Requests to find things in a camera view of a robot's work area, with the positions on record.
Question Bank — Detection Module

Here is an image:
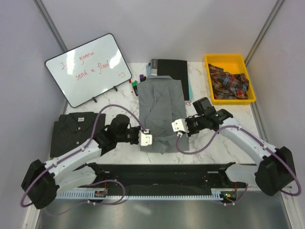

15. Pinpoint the black folder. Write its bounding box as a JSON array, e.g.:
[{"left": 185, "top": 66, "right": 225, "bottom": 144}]
[{"left": 148, "top": 59, "right": 193, "bottom": 101}]

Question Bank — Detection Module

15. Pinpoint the grey long sleeve shirt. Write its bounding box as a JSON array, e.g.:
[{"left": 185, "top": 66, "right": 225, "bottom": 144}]
[{"left": 137, "top": 75, "right": 187, "bottom": 154}]

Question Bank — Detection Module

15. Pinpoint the purple black marker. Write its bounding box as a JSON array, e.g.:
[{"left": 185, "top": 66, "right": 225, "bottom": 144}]
[{"left": 140, "top": 74, "right": 146, "bottom": 82}]

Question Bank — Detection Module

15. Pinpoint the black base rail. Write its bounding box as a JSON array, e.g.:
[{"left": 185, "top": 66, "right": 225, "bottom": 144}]
[{"left": 88, "top": 163, "right": 246, "bottom": 197}]

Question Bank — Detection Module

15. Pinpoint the white slotted cable duct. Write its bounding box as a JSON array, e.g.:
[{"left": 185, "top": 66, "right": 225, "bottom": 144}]
[{"left": 56, "top": 188, "right": 224, "bottom": 201}]

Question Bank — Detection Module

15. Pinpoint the yellow plastic bin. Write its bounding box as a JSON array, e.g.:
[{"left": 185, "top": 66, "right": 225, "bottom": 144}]
[{"left": 204, "top": 54, "right": 256, "bottom": 105}]

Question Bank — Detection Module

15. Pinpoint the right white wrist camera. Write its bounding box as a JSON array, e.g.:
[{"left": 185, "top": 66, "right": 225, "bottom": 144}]
[{"left": 172, "top": 118, "right": 190, "bottom": 137}]

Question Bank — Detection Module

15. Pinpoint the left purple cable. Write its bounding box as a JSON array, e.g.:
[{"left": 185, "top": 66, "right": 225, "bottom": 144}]
[{"left": 20, "top": 104, "right": 148, "bottom": 208}]

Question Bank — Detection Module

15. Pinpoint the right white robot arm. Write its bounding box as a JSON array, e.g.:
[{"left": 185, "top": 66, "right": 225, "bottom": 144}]
[{"left": 183, "top": 97, "right": 302, "bottom": 196}]

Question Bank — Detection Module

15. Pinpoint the red marker pen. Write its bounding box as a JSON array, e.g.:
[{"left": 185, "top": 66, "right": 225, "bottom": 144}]
[{"left": 129, "top": 79, "right": 133, "bottom": 93}]

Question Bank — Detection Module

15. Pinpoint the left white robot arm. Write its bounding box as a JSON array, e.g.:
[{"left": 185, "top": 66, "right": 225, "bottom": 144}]
[{"left": 21, "top": 114, "right": 152, "bottom": 209}]

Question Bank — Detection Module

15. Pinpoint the green black marker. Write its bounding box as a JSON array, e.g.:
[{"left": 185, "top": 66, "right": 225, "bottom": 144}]
[{"left": 132, "top": 81, "right": 138, "bottom": 96}]

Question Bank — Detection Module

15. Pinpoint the folded black striped shirt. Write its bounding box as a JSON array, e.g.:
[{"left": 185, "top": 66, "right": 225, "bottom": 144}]
[{"left": 50, "top": 112, "right": 106, "bottom": 158}]

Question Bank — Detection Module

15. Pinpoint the white whiteboard black frame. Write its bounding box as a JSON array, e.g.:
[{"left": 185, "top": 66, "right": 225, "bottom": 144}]
[{"left": 45, "top": 33, "right": 132, "bottom": 108}]

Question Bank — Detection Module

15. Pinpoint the plaid shirt in bin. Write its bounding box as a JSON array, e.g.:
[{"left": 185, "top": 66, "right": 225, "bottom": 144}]
[{"left": 208, "top": 64, "right": 250, "bottom": 100}]

